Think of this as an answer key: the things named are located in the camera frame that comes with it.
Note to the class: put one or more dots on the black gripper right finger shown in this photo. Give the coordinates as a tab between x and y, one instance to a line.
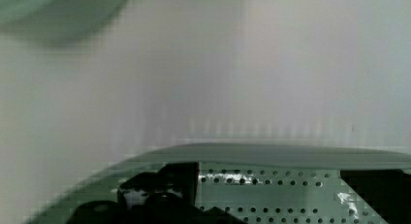
388	192

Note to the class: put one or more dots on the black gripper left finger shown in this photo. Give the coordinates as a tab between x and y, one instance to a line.
165	197

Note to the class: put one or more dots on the green oval plastic strainer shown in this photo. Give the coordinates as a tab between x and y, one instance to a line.
258	184

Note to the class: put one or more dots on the light green mug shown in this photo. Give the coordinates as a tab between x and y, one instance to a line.
55	21

